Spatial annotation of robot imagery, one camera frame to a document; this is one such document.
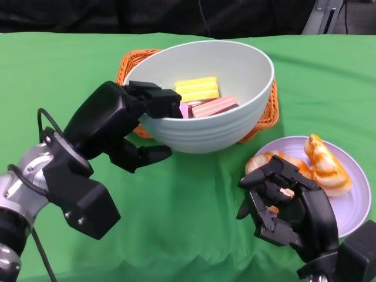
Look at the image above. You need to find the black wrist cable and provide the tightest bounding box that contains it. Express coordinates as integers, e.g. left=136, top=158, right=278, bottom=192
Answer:
left=7, top=108, right=64, bottom=282

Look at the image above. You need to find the green tablecloth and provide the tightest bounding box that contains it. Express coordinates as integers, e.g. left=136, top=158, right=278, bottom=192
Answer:
left=0, top=31, right=376, bottom=282

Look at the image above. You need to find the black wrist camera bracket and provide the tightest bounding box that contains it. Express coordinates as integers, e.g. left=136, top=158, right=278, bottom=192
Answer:
left=336, top=219, right=376, bottom=282
left=43, top=152, right=122, bottom=241

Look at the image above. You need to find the black backdrop cloth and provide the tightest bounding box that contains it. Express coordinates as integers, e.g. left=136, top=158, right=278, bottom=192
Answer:
left=0, top=0, right=376, bottom=39

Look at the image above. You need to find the white orange twisted ring bread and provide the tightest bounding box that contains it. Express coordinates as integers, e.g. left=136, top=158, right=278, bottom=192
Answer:
left=245, top=150, right=312, bottom=214

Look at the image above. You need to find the grey metal stand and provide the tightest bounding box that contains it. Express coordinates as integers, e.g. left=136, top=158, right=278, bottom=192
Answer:
left=302, top=0, right=343, bottom=35

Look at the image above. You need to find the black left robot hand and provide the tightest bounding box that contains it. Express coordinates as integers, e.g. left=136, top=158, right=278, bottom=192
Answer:
left=63, top=80, right=183, bottom=174

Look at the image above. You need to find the orange bread roll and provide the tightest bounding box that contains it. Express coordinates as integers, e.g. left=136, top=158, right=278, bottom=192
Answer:
left=304, top=133, right=353, bottom=197

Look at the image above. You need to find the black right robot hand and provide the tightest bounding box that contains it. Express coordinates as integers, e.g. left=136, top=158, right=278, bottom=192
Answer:
left=236, top=155, right=346, bottom=264

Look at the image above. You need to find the yellow cake slice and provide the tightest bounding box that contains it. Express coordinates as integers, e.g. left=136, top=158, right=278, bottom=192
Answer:
left=174, top=76, right=220, bottom=103

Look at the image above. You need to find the pale green bowl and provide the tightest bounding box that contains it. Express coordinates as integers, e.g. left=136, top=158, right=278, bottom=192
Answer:
left=122, top=40, right=276, bottom=155

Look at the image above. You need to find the orange wicker basket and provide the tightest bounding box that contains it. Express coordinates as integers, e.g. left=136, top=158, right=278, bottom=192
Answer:
left=116, top=49, right=278, bottom=144

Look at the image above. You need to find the lilac round plate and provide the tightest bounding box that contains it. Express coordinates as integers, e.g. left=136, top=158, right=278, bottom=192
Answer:
left=254, top=135, right=371, bottom=239

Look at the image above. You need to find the chocolate cherry cake slice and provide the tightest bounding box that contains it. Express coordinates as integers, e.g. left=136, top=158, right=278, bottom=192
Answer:
left=187, top=94, right=239, bottom=119

